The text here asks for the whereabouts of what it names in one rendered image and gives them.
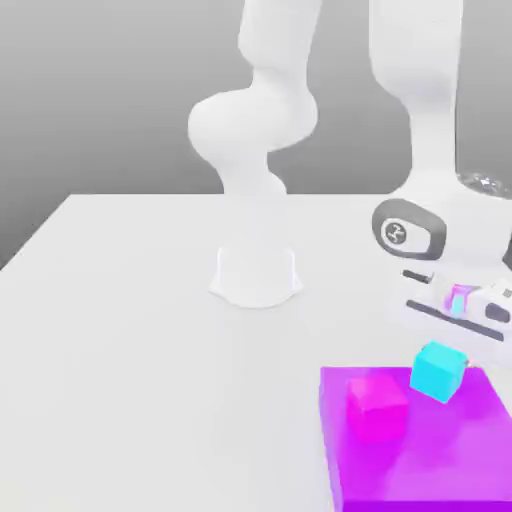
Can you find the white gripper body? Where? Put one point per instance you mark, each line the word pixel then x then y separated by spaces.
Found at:
pixel 432 324

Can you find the small cyan cube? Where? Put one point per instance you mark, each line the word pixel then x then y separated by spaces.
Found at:
pixel 436 372

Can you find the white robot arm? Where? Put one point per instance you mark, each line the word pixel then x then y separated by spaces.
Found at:
pixel 256 116

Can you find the small magenta cube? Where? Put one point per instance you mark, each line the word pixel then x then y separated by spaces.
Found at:
pixel 376 412

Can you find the large purple box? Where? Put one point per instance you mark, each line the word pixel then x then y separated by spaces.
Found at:
pixel 432 452

